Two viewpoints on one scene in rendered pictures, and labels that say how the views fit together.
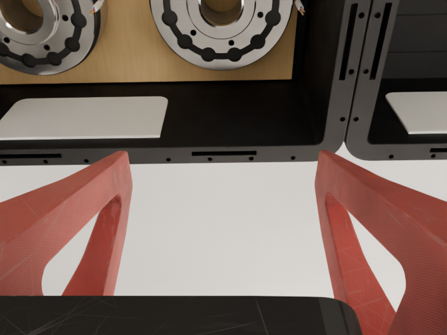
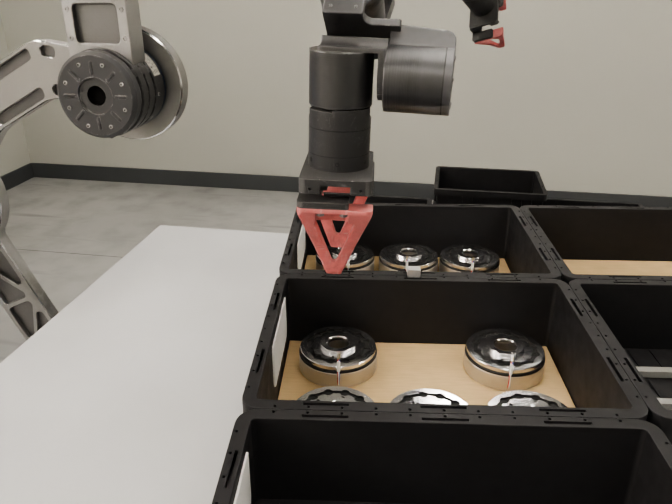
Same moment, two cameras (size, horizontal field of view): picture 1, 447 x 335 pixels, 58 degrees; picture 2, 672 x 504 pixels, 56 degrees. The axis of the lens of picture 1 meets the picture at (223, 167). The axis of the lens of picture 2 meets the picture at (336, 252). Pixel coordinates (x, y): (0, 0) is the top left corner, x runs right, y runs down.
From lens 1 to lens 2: 0.60 m
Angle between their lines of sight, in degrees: 69
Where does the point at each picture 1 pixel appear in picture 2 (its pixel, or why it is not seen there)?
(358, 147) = (249, 414)
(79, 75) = (289, 370)
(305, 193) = not seen: outside the picture
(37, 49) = (316, 345)
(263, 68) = not seen: hidden behind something
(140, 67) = (289, 395)
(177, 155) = (263, 344)
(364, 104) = (284, 413)
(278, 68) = not seen: hidden behind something
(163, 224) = (67, 451)
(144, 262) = (16, 429)
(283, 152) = (254, 383)
